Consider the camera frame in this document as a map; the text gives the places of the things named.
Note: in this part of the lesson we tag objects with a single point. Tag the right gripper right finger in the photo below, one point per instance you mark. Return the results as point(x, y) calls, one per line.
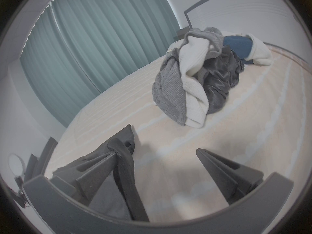
point(224, 177)

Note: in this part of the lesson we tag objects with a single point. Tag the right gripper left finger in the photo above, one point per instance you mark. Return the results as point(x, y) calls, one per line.
point(97, 179)

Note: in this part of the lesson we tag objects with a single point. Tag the black T-shirt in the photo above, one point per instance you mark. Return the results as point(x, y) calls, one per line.
point(124, 160)

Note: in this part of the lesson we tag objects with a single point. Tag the bed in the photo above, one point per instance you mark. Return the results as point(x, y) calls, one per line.
point(219, 118)

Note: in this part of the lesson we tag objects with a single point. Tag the pile of clothes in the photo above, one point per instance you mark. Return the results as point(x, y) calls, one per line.
point(195, 82)

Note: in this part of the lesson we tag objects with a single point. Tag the black chest of drawers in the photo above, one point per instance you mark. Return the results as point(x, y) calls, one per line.
point(50, 155)

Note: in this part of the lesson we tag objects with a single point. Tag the round white mirror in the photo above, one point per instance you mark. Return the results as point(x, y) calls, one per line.
point(15, 164)

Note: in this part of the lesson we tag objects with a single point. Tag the blue-green curtain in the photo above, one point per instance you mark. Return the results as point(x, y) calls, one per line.
point(48, 69)
point(109, 33)

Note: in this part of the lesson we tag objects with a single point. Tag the grey bedside table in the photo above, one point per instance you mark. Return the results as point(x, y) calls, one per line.
point(181, 33)

